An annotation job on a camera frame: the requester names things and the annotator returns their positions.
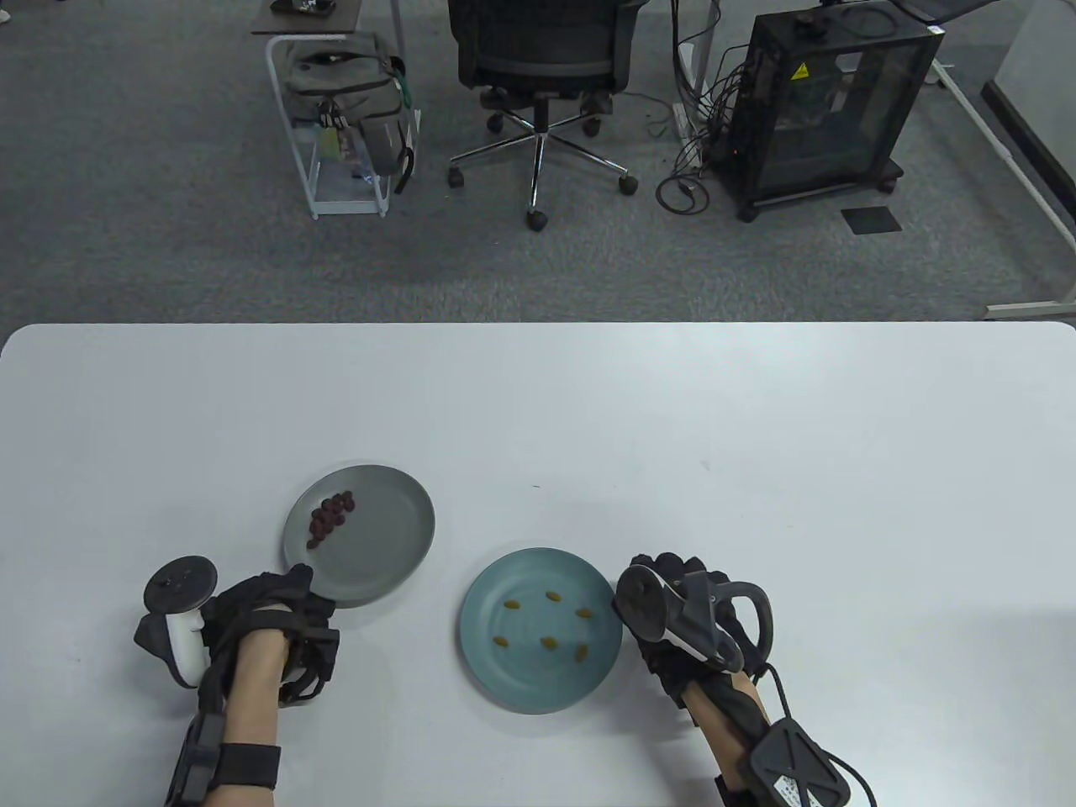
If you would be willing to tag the person's left hand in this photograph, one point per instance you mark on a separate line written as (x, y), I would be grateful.
(252, 605)

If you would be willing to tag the person's right hand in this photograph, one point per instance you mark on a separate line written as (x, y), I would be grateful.
(666, 672)

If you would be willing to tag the person's left thumb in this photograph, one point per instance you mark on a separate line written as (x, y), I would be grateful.
(298, 577)

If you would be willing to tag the person's right fingers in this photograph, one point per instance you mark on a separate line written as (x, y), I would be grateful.
(681, 565)

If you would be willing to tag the person's right forearm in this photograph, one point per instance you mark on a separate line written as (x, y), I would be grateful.
(730, 723)

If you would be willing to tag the person's left forearm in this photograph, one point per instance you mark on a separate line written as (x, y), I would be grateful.
(252, 698)

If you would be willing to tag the grey plate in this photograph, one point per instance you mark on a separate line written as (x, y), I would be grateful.
(382, 546)

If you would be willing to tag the white and black wrist controller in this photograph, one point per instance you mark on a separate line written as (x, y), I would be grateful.
(178, 618)

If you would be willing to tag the blue plate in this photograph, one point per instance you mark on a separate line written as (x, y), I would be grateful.
(538, 672)

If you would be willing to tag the black floor mat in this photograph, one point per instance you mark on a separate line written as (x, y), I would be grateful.
(872, 220)

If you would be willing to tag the white power strip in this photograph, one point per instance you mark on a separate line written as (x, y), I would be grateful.
(682, 119)

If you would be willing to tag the black equipment cabinet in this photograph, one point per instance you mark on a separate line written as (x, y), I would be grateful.
(828, 109)

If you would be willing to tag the grey backpack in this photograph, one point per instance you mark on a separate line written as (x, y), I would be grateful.
(353, 92)

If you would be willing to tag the black office chair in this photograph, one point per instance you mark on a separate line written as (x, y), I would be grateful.
(542, 50)

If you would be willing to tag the white desk frame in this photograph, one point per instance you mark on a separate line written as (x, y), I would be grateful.
(1021, 168)

